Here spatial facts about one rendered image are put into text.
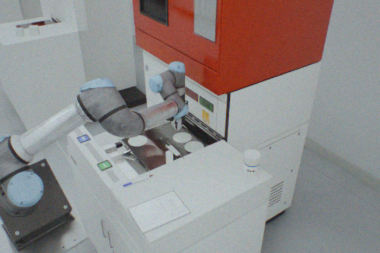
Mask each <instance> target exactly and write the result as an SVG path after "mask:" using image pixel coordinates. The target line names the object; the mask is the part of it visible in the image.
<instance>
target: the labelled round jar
mask: <svg viewBox="0 0 380 253"><path fill-rule="evenodd" d="M260 159H261V153H260V152H259V151H258V150H254V149H250V150H246V151H245V157H244V162H243V171H244V172H245V173H246V174H247V175H256V174H257V173H258V172H259V165H260Z"/></svg>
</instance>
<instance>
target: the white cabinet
mask: <svg viewBox="0 0 380 253"><path fill-rule="evenodd" d="M67 148H68V147H67ZM68 152H69V158H70V161H71V166H72V170H73V174H74V178H75V183H76V186H77V191H78V196H79V199H80V204H81V209H82V212H83V216H84V221H85V226H86V229H87V234H88V236H89V237H90V239H91V241H92V243H93V245H94V246H95V248H96V249H97V252H98V253H142V252H141V250H140V249H139V247H138V246H137V244H136V243H135V242H134V240H133V239H132V238H131V236H130V235H129V233H128V232H127V231H126V229H125V228H124V226H123V225H122V223H121V222H120V220H119V219H118V218H117V216H116V214H115V213H114V212H113V211H112V210H111V209H110V207H109V206H108V204H107V203H106V202H105V200H104V199H103V197H102V196H101V195H100V193H99V191H98V190H97V189H96V187H95V186H94V184H93V183H92V181H91V180H90V178H89V177H88V176H87V174H86V173H85V171H84V170H83V169H82V167H81V166H80V164H79V163H78V162H77V160H76V158H75V157H74V156H73V154H72V153H71V151H70V150H69V148H68ZM268 205H269V201H267V202H265V203H263V204H261V205H260V206H258V207H256V208H255V209H253V210H251V211H249V212H248V213H246V214H244V215H242V216H240V217H239V218H237V219H236V220H234V221H232V222H230V223H229V224H227V225H225V226H223V227H222V228H220V229H218V230H217V231H215V232H213V233H211V234H210V235H208V236H206V237H204V238H203V239H201V240H199V241H198V242H196V243H194V244H192V245H191V246H189V247H187V248H185V249H184V250H182V251H181V252H178V253H260V251H261V244H262V237H263V233H264V230H265V223H266V219H267V212H268Z"/></svg>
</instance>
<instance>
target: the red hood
mask: <svg viewBox="0 0 380 253"><path fill-rule="evenodd" d="M132 4H133V10H134V24H135V38H136V44H137V45H138V46H139V47H141V48H143V49H144V50H146V51H147V52H149V53H150V54H152V55H154V56H155V57H157V58H159V59H160V60H162V61H163V62H165V63H167V64H168V65H169V64H170V63H171V62H175V61H179V62H183V63H184V64H185V71H186V73H185V75H186V76H187V77H189V78H191V79H192V80H194V81H196V82H197V83H199V84H200V85H202V86H204V87H205V88H207V89H209V90H210V91H212V92H213V93H215V94H216V95H218V96H220V95H222V94H225V93H228V92H231V91H234V90H237V89H239V88H242V87H246V86H248V85H251V84H254V83H257V82H259V81H262V80H266V79H268V78H271V77H274V76H276V75H280V74H283V73H285V72H288V71H291V70H293V69H296V68H299V67H302V66H305V65H307V64H311V63H313V62H316V61H319V60H321V59H322V54H323V50H324V45H325V40H326V37H327V32H328V26H329V23H330V18H331V13H332V9H333V4H334V0H132Z"/></svg>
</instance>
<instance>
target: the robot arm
mask: <svg viewBox="0 0 380 253"><path fill-rule="evenodd" d="M185 73H186V71H185V64H184V63H183V62H179V61H175V62H171V63H170V64H169V70H167V71H165V72H163V73H160V74H157V75H155V76H153V77H151V78H150V80H149V87H150V89H151V91H153V92H154V93H160V95H161V97H162V98H163V100H164V101H163V102H161V103H158V104H156V105H153V106H150V107H148V108H145V109H143V110H140V111H138V112H137V111H130V109H129V108H128V106H127V105H126V103H125V101H124V99H123V98H122V96H121V94H120V93H119V92H118V89H117V87H116V86H115V85H114V83H113V82H112V80H111V79H110V78H107V77H102V78H97V79H95V80H91V81H89V82H87V83H85V84H83V85H82V86H81V87H80V92H81V93H80V94H78V95H76V98H75V102H74V103H71V104H70V105H69V106H67V107H65V108H64V109H62V110H60V111H59V112H57V113H56V114H54V115H52V116H51V117H50V118H47V119H46V120H45V121H43V122H41V123H40V124H38V125H36V126H35V127H33V128H32V129H30V130H28V131H27V132H25V133H24V134H22V135H9V134H7V135H3V136H1V137H0V186H1V187H2V191H1V194H0V205H1V208H2V209H3V210H4V212H6V213H7V214H9V215H10V216H13V217H24V216H28V215H29V214H31V213H32V212H34V211H35V210H36V209H37V208H38V206H39V204H40V202H41V198H42V194H43V182H42V180H41V178H40V177H39V176H38V175H36V174H35V173H34V172H33V170H32V168H31V167H30V165H29V163H30V162H32V161H33V160H34V155H35V154H37V153H38V152H40V151H42V150H43V149H44V148H46V147H48V146H50V145H51V144H53V143H54V142H56V141H58V140H59V139H61V138H62V137H64V136H66V135H67V134H69V133H70V132H72V131H73V130H75V129H77V128H79V127H80V126H82V125H84V124H85V123H86V122H96V121H99V122H100V124H101V126H102V127H103V128H104V129H105V130H106V131H107V132H108V133H110V134H112V135H114V136H117V137H122V138H132V137H137V136H139V135H141V134H142V133H143V132H144V131H145V129H147V128H149V127H152V126H153V125H155V124H157V123H159V122H162V121H164V120H168V121H170V122H171V123H172V125H173V127H174V128H175V130H177V131H179V130H180V129H181V128H182V125H183V123H184V121H185V118H186V116H185V115H186V114H187V113H188V112H189V104H188V101H187V100H185V92H186V85H185ZM187 105H188V107H187ZM177 122H178V124H177Z"/></svg>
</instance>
